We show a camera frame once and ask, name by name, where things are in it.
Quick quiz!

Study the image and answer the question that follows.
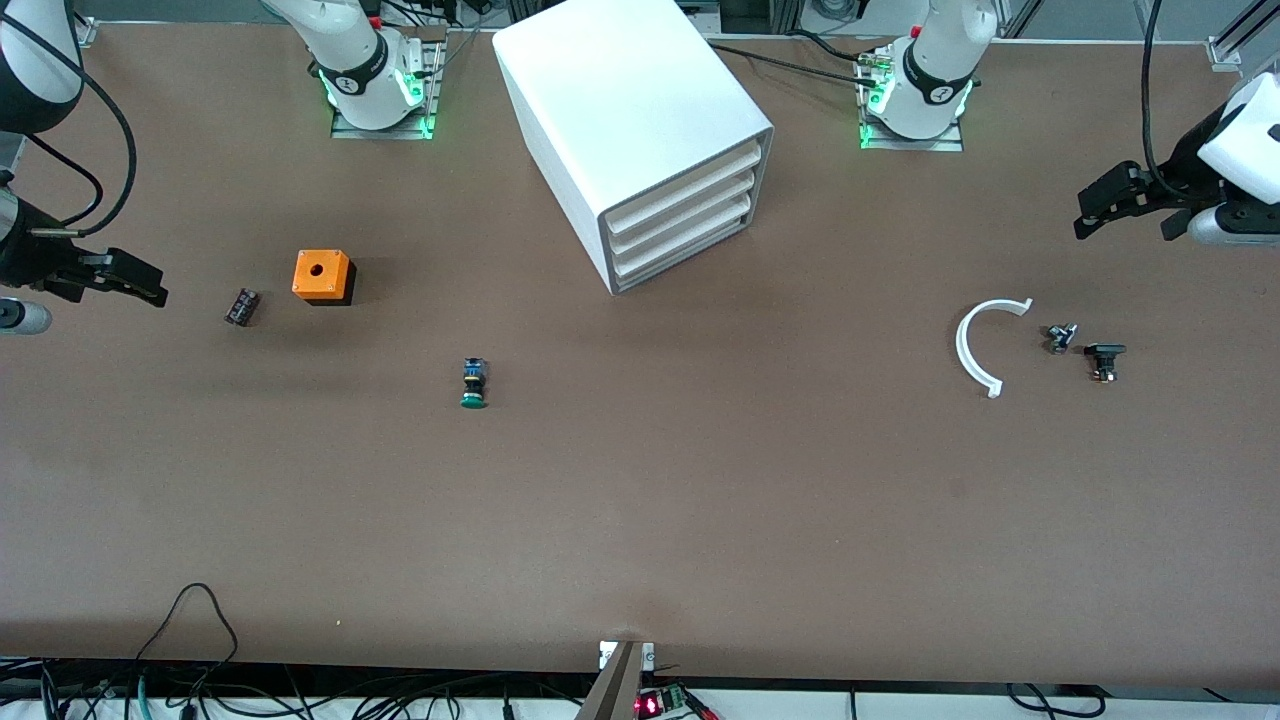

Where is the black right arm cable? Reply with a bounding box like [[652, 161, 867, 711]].
[[0, 10, 138, 236]]

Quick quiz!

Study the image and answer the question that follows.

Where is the black looped cable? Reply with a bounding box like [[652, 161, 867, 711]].
[[135, 583, 239, 669]]

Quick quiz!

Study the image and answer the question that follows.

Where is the circuit board with red light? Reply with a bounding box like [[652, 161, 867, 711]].
[[635, 685, 719, 720]]

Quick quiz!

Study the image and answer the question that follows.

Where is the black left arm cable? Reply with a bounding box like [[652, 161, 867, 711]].
[[1142, 0, 1191, 196]]

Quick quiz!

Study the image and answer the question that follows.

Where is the white drawer cabinet housing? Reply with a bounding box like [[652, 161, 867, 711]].
[[492, 0, 776, 296]]

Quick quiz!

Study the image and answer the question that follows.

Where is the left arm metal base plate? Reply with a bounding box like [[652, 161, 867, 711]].
[[858, 50, 966, 153]]

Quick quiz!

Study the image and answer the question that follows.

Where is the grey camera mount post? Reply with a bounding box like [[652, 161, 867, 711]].
[[575, 643, 646, 720]]

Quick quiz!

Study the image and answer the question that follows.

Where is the orange button enclosure box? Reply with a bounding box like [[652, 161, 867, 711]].
[[292, 249, 357, 307]]

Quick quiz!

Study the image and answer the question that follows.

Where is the white curved plastic arc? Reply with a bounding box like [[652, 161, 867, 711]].
[[955, 297, 1034, 400]]

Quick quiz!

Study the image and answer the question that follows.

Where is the black cable to arm base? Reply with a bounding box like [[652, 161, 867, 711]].
[[705, 30, 886, 91]]

